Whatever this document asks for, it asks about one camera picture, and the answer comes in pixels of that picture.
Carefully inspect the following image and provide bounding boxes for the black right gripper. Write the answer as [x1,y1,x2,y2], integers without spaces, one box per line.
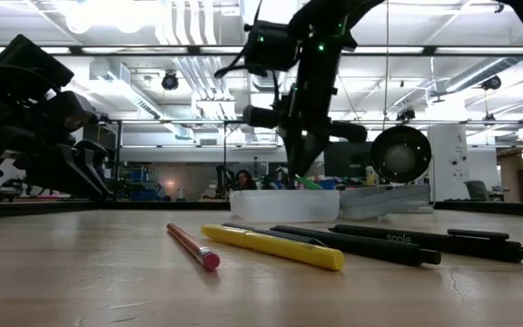
[242,46,369,181]

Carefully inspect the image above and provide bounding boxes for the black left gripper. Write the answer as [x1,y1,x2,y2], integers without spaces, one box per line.
[0,67,113,200]

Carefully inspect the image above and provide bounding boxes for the light green pen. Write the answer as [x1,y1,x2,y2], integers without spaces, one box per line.
[295,174,324,192]

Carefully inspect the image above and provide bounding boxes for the clear plastic supply box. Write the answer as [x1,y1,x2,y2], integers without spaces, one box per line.
[229,189,341,224]

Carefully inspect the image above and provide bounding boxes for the yellow highlighter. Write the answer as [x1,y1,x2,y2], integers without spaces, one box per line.
[200,223,346,273]

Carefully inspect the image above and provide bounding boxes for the orange pencil with eraser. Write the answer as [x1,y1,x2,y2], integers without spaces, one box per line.
[165,222,222,273]

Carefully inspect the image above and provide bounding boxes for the black pen with scale print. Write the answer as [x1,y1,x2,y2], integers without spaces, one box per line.
[328,223,523,264]

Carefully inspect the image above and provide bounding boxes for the black monitor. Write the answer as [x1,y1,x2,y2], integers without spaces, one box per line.
[323,141,374,179]

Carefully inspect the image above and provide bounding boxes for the person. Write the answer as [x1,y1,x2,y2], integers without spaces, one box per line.
[235,168,259,191]

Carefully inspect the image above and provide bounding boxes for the black hanging ceiling light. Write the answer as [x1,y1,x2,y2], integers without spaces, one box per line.
[480,74,503,92]
[160,70,181,92]

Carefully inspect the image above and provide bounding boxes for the white pillar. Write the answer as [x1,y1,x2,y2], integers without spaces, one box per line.
[427,124,470,202]

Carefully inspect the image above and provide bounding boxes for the grey office chair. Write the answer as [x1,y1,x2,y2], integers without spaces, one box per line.
[464,180,494,202]

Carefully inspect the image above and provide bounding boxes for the black aluminium table frame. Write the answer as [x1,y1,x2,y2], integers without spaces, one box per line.
[0,198,523,219]

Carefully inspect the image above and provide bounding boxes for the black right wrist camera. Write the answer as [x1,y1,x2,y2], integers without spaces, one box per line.
[242,19,301,74]

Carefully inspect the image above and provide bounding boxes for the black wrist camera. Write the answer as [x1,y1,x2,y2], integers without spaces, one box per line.
[0,34,75,88]
[242,19,301,74]

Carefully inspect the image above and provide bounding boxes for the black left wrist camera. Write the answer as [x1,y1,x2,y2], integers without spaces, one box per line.
[0,34,75,88]

